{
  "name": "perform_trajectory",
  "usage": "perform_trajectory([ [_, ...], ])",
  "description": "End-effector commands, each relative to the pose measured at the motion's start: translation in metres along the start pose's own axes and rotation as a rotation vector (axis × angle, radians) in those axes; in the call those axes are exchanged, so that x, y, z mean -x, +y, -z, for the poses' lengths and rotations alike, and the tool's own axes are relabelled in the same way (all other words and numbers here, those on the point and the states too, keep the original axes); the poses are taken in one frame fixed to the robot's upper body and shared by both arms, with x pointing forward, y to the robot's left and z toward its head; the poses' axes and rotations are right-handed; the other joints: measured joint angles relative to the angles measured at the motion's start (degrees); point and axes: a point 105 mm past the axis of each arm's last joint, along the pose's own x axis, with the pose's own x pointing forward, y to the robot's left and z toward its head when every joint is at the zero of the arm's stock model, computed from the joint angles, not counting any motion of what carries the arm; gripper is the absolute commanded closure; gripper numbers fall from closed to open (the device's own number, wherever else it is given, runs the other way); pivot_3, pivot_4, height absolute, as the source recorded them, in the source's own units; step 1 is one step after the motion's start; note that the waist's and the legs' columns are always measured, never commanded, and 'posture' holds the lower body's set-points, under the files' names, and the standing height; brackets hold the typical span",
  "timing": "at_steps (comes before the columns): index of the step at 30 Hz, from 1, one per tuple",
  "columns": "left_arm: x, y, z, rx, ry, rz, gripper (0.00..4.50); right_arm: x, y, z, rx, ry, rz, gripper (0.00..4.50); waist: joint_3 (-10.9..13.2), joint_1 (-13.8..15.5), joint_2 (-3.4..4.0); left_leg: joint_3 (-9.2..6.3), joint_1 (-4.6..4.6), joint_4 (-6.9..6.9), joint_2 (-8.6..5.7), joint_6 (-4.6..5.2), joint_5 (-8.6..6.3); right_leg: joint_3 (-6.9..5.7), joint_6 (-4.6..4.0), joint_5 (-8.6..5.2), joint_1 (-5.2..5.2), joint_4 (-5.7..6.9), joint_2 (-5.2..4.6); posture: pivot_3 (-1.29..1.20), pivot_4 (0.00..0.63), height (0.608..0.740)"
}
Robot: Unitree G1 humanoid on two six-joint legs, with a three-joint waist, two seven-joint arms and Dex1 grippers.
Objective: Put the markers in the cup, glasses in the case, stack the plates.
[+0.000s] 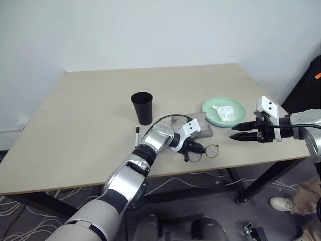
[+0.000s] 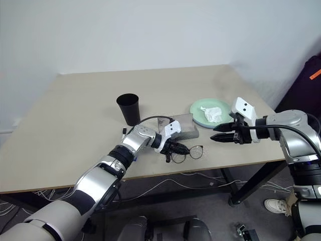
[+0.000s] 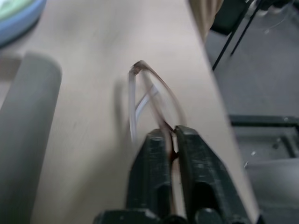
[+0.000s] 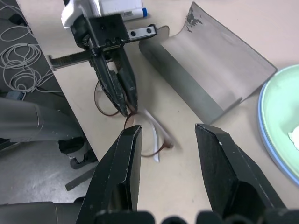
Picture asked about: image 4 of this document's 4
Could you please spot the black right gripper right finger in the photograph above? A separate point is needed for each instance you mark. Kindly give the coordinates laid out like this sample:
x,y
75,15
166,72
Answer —
x,y
219,168

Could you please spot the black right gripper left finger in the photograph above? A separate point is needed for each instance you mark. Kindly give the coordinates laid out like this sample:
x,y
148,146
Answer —
x,y
116,177

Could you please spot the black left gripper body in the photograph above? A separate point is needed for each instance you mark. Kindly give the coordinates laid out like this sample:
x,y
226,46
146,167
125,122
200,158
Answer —
x,y
106,29

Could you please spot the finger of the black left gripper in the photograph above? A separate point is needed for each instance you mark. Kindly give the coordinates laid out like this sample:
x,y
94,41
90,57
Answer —
x,y
107,79
128,81

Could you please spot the brown glasses with white temples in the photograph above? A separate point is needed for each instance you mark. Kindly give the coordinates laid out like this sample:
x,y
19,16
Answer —
x,y
156,144

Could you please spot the grey open glasses case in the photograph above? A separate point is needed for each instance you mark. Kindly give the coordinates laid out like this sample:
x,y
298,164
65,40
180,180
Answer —
x,y
210,58

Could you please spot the white marker with blue cap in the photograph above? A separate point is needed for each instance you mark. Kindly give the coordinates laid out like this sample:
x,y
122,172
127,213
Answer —
x,y
133,14

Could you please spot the black table leg foot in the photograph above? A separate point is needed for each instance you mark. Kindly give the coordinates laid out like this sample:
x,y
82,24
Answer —
x,y
77,154

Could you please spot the white scrap on plate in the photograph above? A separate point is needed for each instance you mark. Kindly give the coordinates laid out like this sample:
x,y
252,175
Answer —
x,y
294,137

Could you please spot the light green plate blue rim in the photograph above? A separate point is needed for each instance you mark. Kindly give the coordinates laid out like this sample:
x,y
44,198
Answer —
x,y
278,105

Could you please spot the silver robot body part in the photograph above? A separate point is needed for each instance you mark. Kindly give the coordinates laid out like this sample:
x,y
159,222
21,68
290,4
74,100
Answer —
x,y
35,213
28,119

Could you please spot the grey power adapter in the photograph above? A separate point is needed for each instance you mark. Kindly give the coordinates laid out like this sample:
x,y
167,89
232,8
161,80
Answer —
x,y
15,95

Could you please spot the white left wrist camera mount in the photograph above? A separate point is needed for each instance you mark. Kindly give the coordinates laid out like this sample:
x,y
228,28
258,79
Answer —
x,y
72,11

